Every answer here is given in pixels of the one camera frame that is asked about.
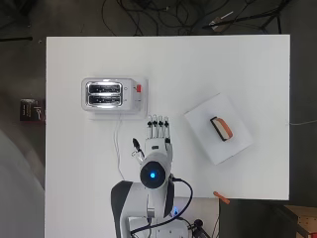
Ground wooden box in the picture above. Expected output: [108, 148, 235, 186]
[283, 204, 317, 238]

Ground white toaster cord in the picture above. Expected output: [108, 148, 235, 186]
[113, 113, 126, 180]

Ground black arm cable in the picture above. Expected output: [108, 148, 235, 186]
[130, 176, 195, 237]

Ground bread slice with brown crust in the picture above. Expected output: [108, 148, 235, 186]
[212, 117, 234, 140]

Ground black tripod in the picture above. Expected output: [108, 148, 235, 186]
[201, 0, 293, 35]

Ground dark printed book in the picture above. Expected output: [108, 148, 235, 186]
[19, 98, 47, 122]

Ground black block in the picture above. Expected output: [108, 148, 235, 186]
[209, 116, 232, 143]

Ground black floor cables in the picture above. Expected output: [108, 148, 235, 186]
[100, 0, 207, 38]

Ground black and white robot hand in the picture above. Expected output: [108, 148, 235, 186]
[131, 113, 174, 167]

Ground orange clamp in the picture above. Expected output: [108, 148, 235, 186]
[212, 190, 231, 205]

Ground steel toaster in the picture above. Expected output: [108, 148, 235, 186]
[81, 77, 147, 112]

